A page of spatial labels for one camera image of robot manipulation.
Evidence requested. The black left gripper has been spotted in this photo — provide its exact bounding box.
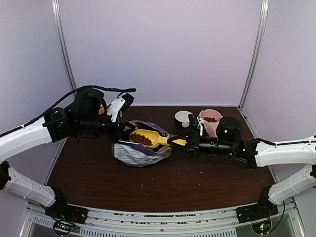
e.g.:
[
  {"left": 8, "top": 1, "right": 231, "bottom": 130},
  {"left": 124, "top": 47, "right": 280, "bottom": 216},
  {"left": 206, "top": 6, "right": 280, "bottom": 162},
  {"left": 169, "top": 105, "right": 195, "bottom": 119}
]
[{"left": 77, "top": 115, "right": 135, "bottom": 143}]

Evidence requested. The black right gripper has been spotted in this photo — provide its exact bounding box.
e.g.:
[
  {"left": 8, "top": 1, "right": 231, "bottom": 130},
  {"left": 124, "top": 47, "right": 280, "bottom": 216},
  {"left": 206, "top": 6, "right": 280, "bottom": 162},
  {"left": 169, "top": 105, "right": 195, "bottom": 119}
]
[{"left": 168, "top": 129, "right": 235, "bottom": 159}]

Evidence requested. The purple pet food bag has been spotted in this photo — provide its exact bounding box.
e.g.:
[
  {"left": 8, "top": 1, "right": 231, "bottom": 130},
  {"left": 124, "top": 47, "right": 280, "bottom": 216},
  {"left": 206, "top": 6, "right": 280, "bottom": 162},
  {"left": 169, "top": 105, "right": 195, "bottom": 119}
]
[{"left": 113, "top": 120, "right": 173, "bottom": 168}]

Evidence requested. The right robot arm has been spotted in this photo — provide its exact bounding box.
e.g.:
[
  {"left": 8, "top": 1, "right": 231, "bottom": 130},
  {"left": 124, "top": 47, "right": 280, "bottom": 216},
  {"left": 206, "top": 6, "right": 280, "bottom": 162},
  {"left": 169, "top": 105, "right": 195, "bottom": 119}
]
[{"left": 167, "top": 115, "right": 316, "bottom": 218}]

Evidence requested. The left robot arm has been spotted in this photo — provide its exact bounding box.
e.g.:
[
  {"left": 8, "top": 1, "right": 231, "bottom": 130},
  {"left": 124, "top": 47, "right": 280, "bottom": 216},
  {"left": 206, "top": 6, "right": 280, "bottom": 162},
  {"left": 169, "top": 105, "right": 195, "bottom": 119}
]
[{"left": 0, "top": 85, "right": 136, "bottom": 219}]

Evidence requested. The brown pet food kibble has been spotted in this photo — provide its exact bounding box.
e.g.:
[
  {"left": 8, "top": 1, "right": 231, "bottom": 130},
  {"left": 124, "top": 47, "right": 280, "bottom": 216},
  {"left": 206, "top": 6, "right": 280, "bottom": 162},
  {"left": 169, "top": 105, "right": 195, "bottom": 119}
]
[{"left": 129, "top": 116, "right": 219, "bottom": 149}]

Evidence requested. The pink double pet feeder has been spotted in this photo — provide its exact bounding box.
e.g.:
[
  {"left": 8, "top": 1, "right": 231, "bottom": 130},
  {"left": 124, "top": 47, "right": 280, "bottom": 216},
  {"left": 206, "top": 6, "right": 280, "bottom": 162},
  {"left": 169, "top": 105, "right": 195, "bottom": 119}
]
[{"left": 199, "top": 109, "right": 223, "bottom": 137}]

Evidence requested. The black and white ceramic bowl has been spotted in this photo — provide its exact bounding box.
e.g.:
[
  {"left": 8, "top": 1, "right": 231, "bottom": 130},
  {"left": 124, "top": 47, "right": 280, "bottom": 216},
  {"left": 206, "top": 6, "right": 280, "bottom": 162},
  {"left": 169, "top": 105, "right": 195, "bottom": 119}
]
[{"left": 174, "top": 110, "right": 192, "bottom": 128}]

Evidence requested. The white patterned mug yellow inside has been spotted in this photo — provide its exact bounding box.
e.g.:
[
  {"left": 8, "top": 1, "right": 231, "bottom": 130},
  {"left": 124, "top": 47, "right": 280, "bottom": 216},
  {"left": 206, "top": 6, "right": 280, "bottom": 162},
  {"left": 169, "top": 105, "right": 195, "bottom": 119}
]
[{"left": 98, "top": 107, "right": 105, "bottom": 115}]

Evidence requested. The right circuit board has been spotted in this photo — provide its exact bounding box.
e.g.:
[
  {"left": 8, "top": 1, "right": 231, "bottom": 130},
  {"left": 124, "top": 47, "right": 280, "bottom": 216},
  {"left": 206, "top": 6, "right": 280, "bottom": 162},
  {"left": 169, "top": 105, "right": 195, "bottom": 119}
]
[{"left": 251, "top": 219, "right": 272, "bottom": 235}]

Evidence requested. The circuit board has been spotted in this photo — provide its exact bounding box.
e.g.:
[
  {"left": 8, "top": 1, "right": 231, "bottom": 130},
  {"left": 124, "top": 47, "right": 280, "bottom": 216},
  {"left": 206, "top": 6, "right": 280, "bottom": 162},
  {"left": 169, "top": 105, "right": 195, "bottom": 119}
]
[
  {"left": 53, "top": 220, "right": 74, "bottom": 235},
  {"left": 251, "top": 219, "right": 272, "bottom": 235}
]

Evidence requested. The left circuit board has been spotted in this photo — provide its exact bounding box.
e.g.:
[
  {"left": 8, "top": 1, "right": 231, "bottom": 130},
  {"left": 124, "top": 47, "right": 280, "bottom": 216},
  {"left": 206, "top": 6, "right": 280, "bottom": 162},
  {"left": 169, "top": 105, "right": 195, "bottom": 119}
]
[{"left": 53, "top": 220, "right": 74, "bottom": 235}]

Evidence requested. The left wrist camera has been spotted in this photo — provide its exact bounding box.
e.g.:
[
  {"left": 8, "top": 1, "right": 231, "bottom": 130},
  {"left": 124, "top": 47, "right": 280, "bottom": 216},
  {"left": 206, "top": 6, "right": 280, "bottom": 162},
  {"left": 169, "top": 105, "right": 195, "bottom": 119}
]
[{"left": 106, "top": 93, "right": 134, "bottom": 123}]

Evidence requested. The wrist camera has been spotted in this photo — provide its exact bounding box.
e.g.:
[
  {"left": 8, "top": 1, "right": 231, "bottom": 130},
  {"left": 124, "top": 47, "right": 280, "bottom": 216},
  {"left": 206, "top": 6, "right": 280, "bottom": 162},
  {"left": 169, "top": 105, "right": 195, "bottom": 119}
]
[
  {"left": 188, "top": 114, "right": 206, "bottom": 136},
  {"left": 106, "top": 93, "right": 134, "bottom": 123}
]

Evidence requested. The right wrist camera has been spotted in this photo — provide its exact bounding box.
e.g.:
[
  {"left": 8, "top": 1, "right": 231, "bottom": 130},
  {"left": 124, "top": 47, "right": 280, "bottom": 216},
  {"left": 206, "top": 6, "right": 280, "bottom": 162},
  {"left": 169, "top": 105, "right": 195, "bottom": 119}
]
[{"left": 188, "top": 114, "right": 206, "bottom": 136}]

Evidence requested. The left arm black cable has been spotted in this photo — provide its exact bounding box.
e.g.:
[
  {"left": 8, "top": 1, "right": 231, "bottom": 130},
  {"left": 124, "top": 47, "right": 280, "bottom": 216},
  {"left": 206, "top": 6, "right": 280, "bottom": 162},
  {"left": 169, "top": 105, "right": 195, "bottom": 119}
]
[{"left": 0, "top": 85, "right": 137, "bottom": 135}]

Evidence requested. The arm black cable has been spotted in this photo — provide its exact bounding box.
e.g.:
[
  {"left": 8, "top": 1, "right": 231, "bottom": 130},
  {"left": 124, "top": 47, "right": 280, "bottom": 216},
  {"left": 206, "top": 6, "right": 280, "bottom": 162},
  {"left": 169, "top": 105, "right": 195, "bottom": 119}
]
[
  {"left": 268, "top": 199, "right": 288, "bottom": 233},
  {"left": 0, "top": 85, "right": 137, "bottom": 135}
]

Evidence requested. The front aluminium rail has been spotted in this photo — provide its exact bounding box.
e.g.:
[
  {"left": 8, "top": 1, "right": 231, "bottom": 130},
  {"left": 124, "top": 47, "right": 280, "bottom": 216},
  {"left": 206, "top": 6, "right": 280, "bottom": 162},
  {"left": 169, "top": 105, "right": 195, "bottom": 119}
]
[{"left": 24, "top": 192, "right": 304, "bottom": 237}]

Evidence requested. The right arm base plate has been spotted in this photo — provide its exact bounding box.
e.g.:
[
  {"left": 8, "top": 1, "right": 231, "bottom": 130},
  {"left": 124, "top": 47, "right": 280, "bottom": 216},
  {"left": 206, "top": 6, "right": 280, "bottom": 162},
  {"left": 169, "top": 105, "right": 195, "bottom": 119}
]
[{"left": 236, "top": 203, "right": 278, "bottom": 223}]

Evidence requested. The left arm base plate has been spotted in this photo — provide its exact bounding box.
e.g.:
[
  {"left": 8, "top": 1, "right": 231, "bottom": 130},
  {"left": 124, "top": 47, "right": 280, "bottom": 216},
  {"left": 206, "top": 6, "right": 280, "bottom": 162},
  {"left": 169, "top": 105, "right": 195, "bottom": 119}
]
[{"left": 43, "top": 204, "right": 88, "bottom": 224}]

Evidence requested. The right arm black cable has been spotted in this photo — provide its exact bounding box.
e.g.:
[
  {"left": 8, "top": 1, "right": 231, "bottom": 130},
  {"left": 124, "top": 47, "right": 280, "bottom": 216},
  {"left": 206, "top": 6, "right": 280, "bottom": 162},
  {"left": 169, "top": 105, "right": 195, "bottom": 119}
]
[{"left": 268, "top": 199, "right": 288, "bottom": 233}]

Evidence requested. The left aluminium corner post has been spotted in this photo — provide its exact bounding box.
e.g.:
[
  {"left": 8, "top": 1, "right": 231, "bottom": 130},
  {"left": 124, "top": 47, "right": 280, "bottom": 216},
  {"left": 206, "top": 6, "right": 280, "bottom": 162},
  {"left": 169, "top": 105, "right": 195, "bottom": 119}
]
[{"left": 51, "top": 0, "right": 77, "bottom": 90}]

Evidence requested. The aluminium corner post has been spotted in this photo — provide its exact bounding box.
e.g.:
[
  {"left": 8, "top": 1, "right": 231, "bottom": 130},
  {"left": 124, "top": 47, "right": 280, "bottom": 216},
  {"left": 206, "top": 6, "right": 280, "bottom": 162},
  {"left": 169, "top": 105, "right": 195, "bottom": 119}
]
[
  {"left": 51, "top": 0, "right": 77, "bottom": 90},
  {"left": 239, "top": 0, "right": 269, "bottom": 110}
]

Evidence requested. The right aluminium corner post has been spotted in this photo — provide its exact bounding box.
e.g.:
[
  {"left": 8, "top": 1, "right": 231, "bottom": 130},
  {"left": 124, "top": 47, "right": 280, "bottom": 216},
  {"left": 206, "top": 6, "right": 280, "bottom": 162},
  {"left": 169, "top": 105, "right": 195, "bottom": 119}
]
[{"left": 239, "top": 0, "right": 269, "bottom": 110}]

